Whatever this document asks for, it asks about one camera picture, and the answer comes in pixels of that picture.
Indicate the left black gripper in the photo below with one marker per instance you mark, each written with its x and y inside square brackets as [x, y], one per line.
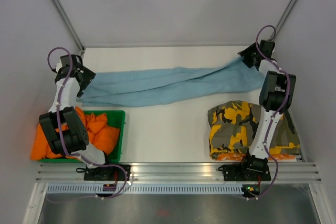
[88, 76]

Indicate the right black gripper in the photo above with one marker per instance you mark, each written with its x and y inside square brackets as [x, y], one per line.
[251, 48]

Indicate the light blue trousers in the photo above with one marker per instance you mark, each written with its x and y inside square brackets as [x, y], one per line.
[141, 88]

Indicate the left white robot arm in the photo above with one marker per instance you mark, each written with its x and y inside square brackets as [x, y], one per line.
[65, 132]

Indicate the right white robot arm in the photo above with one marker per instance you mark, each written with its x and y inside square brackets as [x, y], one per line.
[275, 98]

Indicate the camouflage folded trousers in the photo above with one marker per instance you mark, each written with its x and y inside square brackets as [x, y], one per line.
[234, 124]

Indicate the orange patterned folded trousers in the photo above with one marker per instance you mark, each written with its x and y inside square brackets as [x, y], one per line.
[237, 157]

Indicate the green plastic bin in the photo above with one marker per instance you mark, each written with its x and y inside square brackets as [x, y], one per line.
[116, 119]

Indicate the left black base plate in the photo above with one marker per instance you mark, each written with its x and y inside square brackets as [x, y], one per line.
[112, 172]

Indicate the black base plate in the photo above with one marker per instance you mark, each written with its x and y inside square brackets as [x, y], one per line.
[112, 172]
[235, 173]

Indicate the aluminium mounting rail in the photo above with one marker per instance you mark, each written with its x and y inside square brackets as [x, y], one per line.
[175, 173]

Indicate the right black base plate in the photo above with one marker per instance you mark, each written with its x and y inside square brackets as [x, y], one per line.
[235, 173]

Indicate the slotted white cable duct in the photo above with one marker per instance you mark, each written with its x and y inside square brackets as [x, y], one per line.
[168, 189]

